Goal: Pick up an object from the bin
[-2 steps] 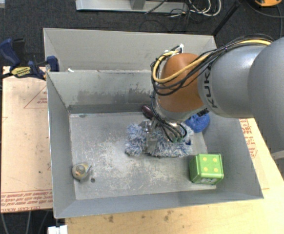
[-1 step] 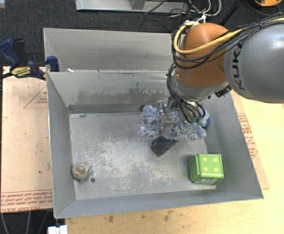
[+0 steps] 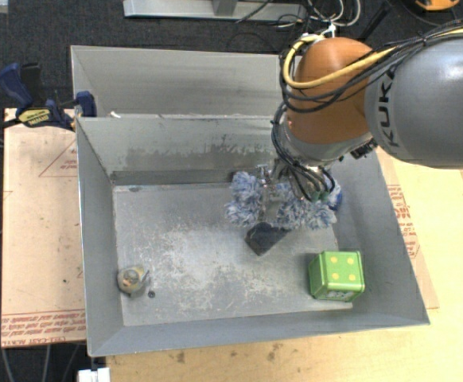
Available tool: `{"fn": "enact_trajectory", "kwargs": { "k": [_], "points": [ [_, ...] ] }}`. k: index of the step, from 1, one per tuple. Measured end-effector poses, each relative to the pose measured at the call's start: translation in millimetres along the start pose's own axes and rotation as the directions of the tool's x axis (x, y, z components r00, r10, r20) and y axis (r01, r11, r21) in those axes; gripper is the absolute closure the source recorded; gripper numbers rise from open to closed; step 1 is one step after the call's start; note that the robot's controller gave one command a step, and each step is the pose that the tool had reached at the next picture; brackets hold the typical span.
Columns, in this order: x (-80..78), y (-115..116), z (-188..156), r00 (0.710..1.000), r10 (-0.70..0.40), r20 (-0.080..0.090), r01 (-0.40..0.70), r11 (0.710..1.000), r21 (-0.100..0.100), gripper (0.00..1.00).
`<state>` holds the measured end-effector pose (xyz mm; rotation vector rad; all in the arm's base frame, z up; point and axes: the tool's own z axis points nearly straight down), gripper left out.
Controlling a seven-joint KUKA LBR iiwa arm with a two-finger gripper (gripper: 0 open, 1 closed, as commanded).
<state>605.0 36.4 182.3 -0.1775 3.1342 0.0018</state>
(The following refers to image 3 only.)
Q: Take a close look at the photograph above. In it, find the grey metal bin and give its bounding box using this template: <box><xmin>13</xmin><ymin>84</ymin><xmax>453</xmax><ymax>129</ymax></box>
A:
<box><xmin>70</xmin><ymin>45</ymin><xmax>431</xmax><ymax>358</ymax></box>

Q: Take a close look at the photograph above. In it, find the dark flat block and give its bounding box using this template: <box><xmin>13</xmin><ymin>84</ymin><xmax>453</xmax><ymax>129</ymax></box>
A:
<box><xmin>244</xmin><ymin>220</ymin><xmax>291</xmax><ymax>257</ymax></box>

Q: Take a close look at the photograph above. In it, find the brown cardboard board, red print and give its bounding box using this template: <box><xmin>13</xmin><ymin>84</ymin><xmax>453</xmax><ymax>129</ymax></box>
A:
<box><xmin>0</xmin><ymin>107</ymin><xmax>441</xmax><ymax>349</ymax></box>

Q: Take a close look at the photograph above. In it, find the green cube with yellow dots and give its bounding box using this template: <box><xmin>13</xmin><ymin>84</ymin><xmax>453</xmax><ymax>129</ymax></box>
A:
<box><xmin>307</xmin><ymin>249</ymin><xmax>366</xmax><ymax>303</ymax></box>

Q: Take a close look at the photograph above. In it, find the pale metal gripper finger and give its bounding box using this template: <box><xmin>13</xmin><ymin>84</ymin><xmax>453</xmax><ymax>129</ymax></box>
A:
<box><xmin>267</xmin><ymin>177</ymin><xmax>282</xmax><ymax>225</ymax></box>
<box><xmin>256</xmin><ymin>165</ymin><xmax>270</xmax><ymax>219</ymax></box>

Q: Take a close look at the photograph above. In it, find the blue and white fluffy cloth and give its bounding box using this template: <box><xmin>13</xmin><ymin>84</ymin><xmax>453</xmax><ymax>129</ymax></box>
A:
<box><xmin>224</xmin><ymin>169</ymin><xmax>343</xmax><ymax>232</ymax></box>

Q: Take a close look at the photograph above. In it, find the small clear glass cup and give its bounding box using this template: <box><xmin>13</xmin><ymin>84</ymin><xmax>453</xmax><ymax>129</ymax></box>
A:
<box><xmin>116</xmin><ymin>264</ymin><xmax>151</xmax><ymax>298</ymax></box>

